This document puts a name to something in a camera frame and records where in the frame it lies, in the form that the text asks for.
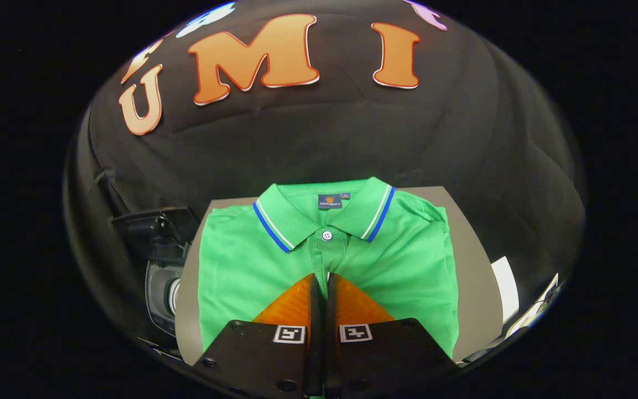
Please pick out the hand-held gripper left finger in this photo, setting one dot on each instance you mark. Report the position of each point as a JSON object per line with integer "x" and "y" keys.
{"x": 315, "y": 332}

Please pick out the dark transparent washing machine lid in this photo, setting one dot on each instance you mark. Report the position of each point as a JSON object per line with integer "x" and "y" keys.
{"x": 153, "y": 227}

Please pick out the green polo shirt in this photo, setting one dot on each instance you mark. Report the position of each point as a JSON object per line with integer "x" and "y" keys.
{"x": 241, "y": 266}

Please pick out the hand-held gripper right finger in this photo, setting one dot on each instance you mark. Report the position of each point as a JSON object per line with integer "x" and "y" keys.
{"x": 331, "y": 332}

